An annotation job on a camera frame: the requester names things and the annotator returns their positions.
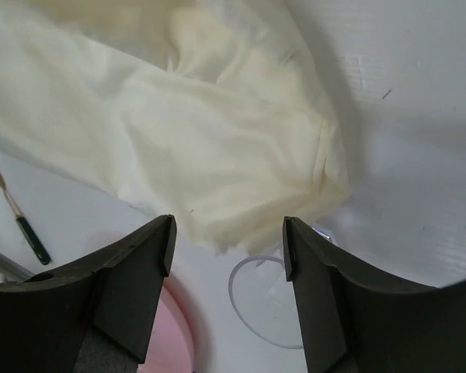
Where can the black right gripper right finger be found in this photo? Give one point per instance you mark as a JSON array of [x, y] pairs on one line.
[[355, 317]]

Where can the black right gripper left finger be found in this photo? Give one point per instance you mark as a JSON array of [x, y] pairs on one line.
[[94, 314]]

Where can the pink plastic plate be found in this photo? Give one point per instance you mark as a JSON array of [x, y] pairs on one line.
[[181, 338]]

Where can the gold fork green handle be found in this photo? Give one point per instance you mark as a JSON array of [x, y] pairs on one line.
[[29, 234]]

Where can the clear drinking glass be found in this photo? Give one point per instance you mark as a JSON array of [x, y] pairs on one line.
[[263, 299]]

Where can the cream cloth placemat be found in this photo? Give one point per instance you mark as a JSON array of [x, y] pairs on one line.
[[208, 110]]

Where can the aluminium frame rail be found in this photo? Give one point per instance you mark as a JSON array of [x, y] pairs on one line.
[[13, 272]]

